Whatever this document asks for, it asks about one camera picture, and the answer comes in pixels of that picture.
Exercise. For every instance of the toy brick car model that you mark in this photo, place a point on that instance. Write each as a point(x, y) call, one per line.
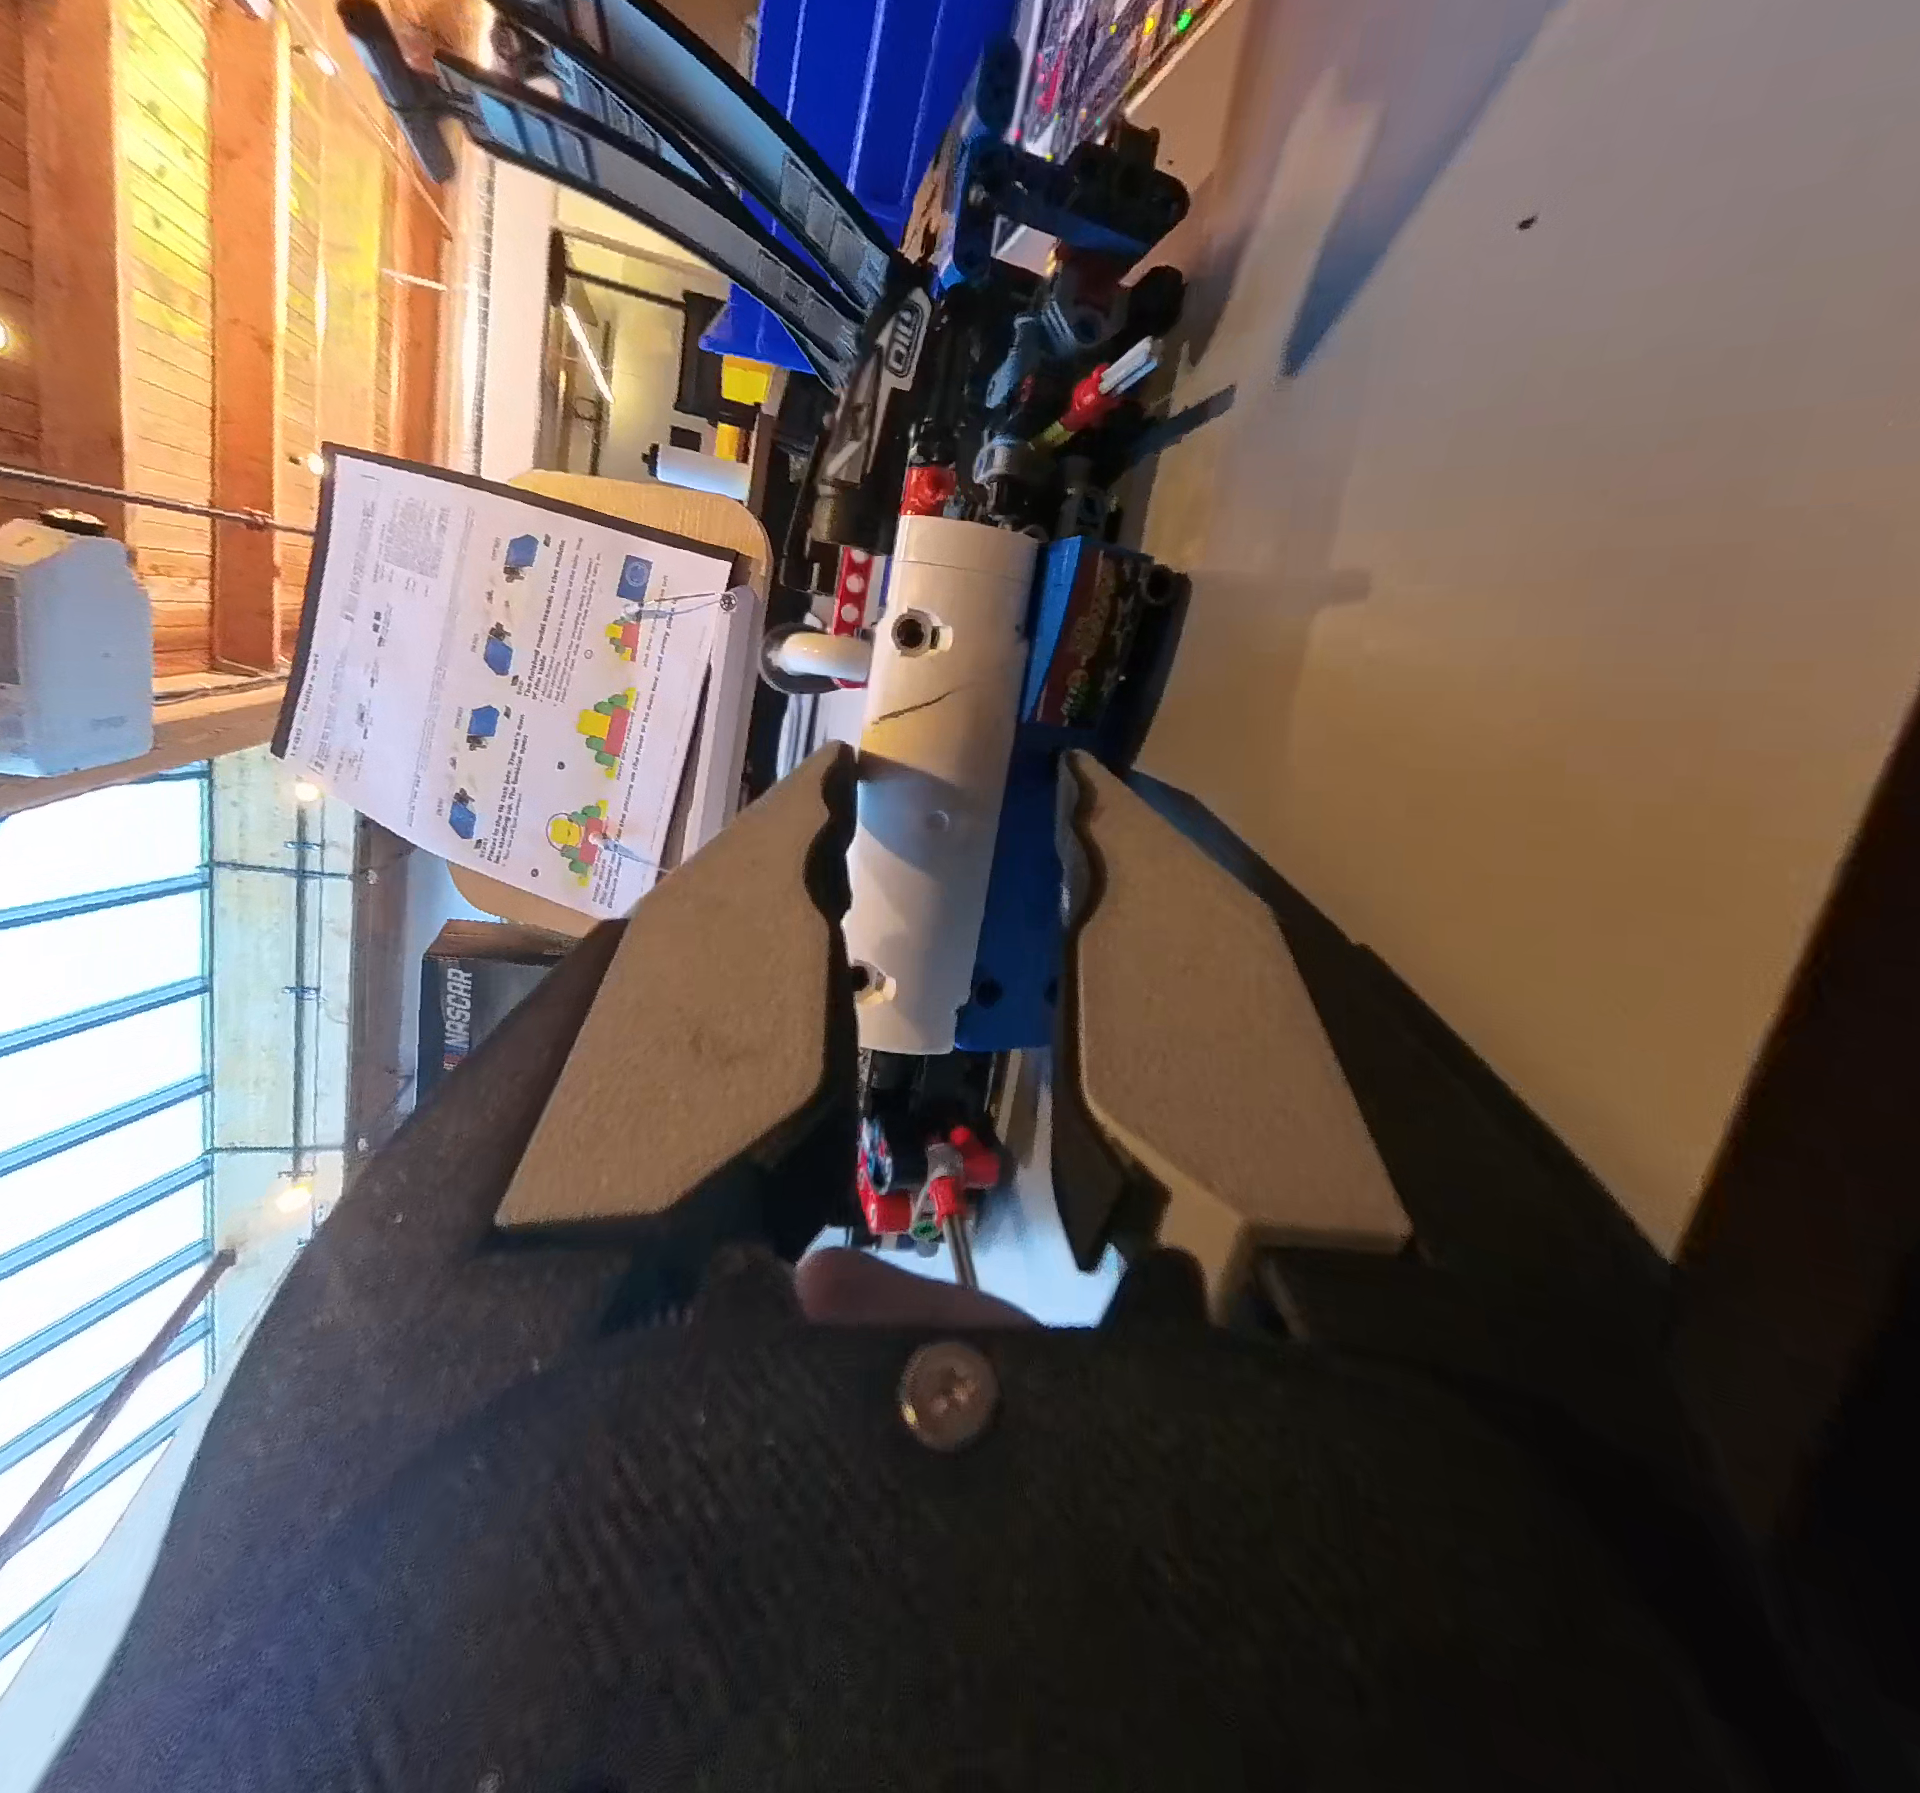
point(938, 772)

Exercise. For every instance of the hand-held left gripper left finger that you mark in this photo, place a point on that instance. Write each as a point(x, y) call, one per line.
point(689, 1013)

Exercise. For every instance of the thin metal rod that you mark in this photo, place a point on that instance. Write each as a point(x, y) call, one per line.
point(149, 497)

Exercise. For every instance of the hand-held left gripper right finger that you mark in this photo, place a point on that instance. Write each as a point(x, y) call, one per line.
point(1215, 1041)

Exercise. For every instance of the black printed box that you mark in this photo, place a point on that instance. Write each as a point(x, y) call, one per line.
point(480, 1027)

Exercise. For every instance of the white illustrated leaflet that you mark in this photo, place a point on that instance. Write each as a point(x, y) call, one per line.
point(494, 682)

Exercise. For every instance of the beige cardboard board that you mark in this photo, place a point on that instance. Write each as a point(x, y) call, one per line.
point(703, 510)

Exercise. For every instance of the white wall device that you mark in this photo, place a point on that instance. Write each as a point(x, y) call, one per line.
point(74, 654)

